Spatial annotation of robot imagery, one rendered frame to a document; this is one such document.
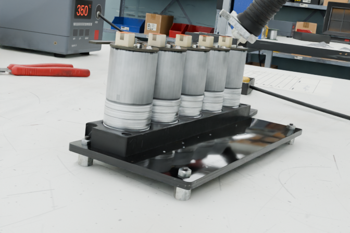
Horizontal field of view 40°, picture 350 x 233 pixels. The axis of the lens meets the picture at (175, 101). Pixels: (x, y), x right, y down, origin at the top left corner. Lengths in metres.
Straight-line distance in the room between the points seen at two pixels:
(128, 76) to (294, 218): 0.10
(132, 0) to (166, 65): 5.00
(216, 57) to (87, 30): 0.43
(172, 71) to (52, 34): 0.43
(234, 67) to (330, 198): 0.12
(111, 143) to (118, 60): 0.04
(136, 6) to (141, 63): 5.00
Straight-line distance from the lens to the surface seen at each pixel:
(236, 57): 0.33
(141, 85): 0.24
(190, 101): 0.29
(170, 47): 0.26
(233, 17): 0.40
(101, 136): 0.24
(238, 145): 0.28
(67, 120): 0.34
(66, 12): 0.67
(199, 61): 0.29
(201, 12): 4.99
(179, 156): 0.24
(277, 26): 3.12
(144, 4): 5.21
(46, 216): 0.20
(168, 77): 0.26
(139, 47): 0.24
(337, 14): 3.34
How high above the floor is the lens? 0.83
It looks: 11 degrees down
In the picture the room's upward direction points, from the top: 7 degrees clockwise
